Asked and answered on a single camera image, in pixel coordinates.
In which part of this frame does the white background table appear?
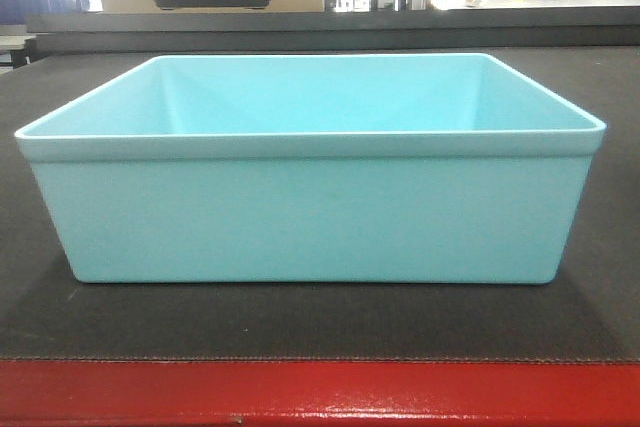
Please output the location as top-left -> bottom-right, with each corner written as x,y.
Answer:
429,0 -> 639,11

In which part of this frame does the light blue plastic bin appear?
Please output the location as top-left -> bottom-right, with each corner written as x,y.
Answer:
15,53 -> 606,284

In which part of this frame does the red conveyor edge frame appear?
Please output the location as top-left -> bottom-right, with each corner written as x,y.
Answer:
1,360 -> 639,426

